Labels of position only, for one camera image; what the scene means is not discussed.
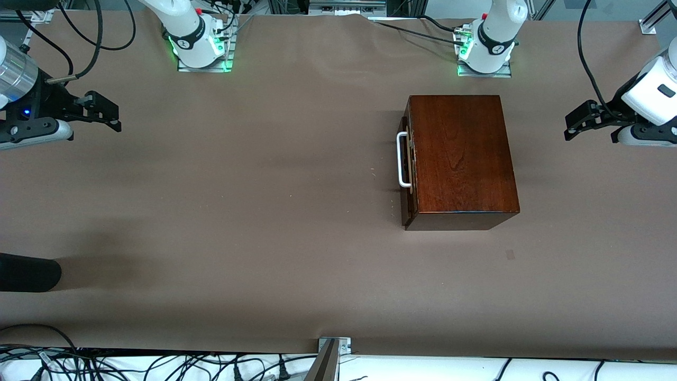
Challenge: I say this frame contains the black cable on table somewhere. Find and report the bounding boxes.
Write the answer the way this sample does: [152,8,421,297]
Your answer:
[369,15,474,46]

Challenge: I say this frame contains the wooden drawer with white handle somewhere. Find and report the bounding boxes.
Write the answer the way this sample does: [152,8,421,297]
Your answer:
[397,103,419,229]

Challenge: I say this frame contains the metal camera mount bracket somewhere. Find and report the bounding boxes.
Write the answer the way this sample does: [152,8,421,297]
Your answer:
[305,337,352,381]

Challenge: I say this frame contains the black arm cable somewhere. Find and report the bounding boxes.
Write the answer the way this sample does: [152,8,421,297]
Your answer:
[15,0,137,85]
[577,0,617,115]

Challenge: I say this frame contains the black cylinder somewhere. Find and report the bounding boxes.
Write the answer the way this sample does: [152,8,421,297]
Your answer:
[0,253,62,293]

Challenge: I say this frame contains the aluminium frame profile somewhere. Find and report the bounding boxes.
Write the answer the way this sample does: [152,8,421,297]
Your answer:
[638,0,677,35]

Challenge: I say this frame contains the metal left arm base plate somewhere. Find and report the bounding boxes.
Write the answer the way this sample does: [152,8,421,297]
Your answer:
[457,59,513,79]

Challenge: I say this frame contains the aluminium slotted frame rail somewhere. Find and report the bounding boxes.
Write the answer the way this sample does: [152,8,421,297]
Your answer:
[0,8,54,53]

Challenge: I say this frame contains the tangled black cables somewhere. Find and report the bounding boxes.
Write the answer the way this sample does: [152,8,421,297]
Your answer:
[0,347,318,381]

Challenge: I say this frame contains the grey device box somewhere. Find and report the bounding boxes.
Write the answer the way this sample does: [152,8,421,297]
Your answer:
[308,0,387,16]

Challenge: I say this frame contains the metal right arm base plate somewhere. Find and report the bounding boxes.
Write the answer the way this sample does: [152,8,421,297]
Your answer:
[177,38,234,74]

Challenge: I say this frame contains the black looped cable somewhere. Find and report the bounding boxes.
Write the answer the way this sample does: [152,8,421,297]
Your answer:
[0,323,80,367]

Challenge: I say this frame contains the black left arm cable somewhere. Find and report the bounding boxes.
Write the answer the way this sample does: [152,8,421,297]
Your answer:
[577,0,617,115]

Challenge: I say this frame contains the dark brown wooden cabinet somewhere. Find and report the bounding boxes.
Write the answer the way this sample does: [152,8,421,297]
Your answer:
[405,95,520,231]

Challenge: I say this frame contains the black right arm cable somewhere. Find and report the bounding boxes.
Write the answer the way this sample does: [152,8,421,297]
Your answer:
[15,0,137,85]

